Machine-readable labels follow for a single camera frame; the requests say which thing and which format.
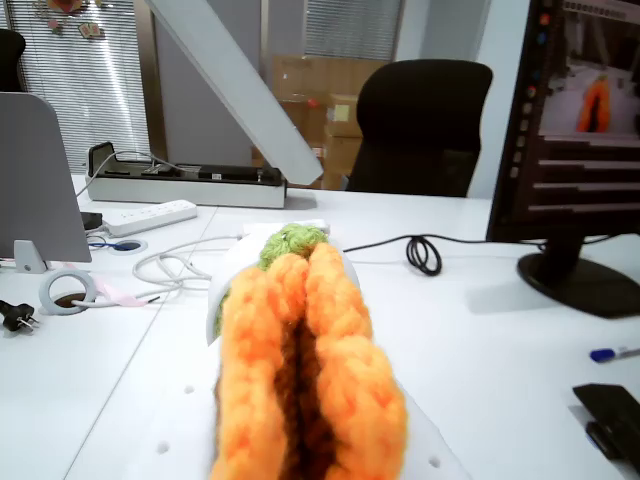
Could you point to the black power adapter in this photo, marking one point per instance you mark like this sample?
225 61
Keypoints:
91 220

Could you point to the crochet sunflower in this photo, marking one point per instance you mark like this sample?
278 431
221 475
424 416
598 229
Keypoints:
300 375

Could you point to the white power strip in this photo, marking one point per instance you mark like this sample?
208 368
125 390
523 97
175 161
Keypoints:
150 215

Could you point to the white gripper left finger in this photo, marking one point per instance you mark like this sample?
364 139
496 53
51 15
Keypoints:
185 425

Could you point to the grey desk partition panel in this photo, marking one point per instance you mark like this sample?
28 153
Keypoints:
35 175

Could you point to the black mesh office chair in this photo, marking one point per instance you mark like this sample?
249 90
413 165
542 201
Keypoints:
420 125

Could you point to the blue pen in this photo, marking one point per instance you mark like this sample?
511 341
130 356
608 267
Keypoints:
612 353

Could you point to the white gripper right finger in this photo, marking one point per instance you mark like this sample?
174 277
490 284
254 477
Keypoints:
425 440

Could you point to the pink ribbon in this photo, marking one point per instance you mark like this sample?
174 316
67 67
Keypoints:
122 297

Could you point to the black chair backrest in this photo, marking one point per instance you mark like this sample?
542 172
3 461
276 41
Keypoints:
10 60

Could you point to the stacked cardboard boxes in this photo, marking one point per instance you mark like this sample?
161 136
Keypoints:
340 145

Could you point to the grey slanted panel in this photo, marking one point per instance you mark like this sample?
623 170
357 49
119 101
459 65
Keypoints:
240 90

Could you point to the black monitor showing camera feed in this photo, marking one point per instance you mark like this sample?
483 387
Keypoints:
575 150

